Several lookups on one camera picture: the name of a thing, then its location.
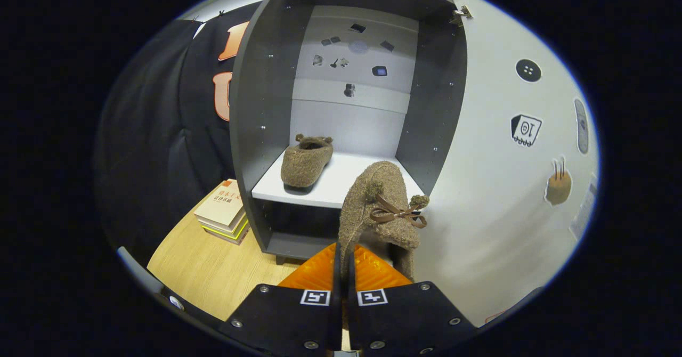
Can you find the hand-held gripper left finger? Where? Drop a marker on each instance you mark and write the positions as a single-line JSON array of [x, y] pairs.
[[287, 319]]

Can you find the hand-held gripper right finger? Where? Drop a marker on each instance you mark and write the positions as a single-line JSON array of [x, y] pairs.
[[405, 319]]

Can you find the brown fuzzy shoe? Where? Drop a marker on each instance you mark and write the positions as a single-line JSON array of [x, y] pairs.
[[367, 213], [306, 162]]

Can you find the grey shoe cabinet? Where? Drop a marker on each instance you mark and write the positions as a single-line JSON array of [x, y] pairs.
[[261, 106]]

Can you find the yellow edged book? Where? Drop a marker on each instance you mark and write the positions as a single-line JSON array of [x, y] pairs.
[[234, 236]]

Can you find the beige cover book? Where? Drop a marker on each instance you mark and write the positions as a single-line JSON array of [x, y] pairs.
[[224, 205]]

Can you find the black backdrop cloth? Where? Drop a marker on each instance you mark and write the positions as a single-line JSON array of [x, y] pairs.
[[160, 133]]

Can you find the row of black cloth clips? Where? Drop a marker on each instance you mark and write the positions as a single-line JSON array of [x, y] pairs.
[[221, 13]]

